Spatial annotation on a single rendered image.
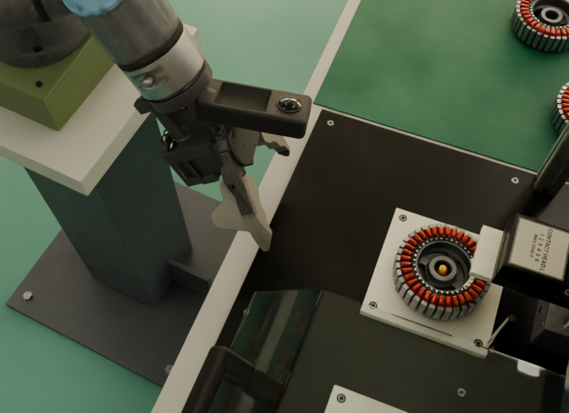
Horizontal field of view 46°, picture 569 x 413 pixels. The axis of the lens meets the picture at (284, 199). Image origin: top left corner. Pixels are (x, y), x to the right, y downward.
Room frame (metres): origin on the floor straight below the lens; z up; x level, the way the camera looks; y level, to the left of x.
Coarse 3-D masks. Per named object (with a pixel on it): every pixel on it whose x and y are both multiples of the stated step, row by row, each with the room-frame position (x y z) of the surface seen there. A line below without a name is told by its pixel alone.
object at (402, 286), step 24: (408, 240) 0.35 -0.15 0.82; (432, 240) 0.35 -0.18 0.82; (456, 240) 0.35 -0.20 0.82; (408, 264) 0.32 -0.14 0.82; (432, 264) 0.32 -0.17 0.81; (408, 288) 0.29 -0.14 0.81; (432, 288) 0.29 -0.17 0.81; (456, 288) 0.30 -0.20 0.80; (480, 288) 0.29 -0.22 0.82; (432, 312) 0.27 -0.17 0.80; (456, 312) 0.26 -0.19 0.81
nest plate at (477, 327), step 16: (400, 224) 0.39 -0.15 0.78; (416, 224) 0.39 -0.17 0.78; (384, 240) 0.37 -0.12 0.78; (400, 240) 0.37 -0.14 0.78; (384, 256) 0.35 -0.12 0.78; (432, 256) 0.35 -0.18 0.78; (384, 272) 0.33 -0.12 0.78; (368, 288) 0.31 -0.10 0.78; (384, 288) 0.31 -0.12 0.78; (448, 288) 0.31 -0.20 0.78; (496, 288) 0.31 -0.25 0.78; (368, 304) 0.29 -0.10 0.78; (384, 304) 0.29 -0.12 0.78; (400, 304) 0.29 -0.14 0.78; (480, 304) 0.29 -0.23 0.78; (496, 304) 0.29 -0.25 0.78; (416, 320) 0.27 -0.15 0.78; (432, 320) 0.27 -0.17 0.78; (448, 320) 0.27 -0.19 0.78; (464, 320) 0.27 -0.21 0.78; (480, 320) 0.27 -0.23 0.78; (464, 336) 0.25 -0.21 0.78; (480, 336) 0.25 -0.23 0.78
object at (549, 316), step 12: (540, 300) 0.29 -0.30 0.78; (540, 312) 0.27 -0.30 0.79; (552, 312) 0.26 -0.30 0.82; (564, 312) 0.26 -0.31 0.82; (540, 324) 0.25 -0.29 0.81; (552, 324) 0.25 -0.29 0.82; (564, 324) 0.25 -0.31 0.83; (540, 336) 0.24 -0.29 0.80; (552, 336) 0.24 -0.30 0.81; (564, 336) 0.23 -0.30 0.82; (552, 348) 0.23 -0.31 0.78; (564, 348) 0.23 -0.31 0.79
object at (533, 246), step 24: (480, 240) 0.32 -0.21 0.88; (504, 240) 0.31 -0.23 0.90; (528, 240) 0.30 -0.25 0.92; (552, 240) 0.30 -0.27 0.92; (480, 264) 0.29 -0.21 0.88; (504, 264) 0.27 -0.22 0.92; (528, 264) 0.27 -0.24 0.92; (552, 264) 0.27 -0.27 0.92; (528, 288) 0.26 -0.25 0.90; (552, 288) 0.25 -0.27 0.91
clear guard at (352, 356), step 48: (240, 336) 0.17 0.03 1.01; (288, 336) 0.16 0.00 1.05; (336, 336) 0.15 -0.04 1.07; (384, 336) 0.15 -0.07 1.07; (432, 336) 0.15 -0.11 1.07; (288, 384) 0.12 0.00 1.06; (336, 384) 0.12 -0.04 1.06; (384, 384) 0.12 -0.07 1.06; (432, 384) 0.12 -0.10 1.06; (480, 384) 0.12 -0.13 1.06; (528, 384) 0.12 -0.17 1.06
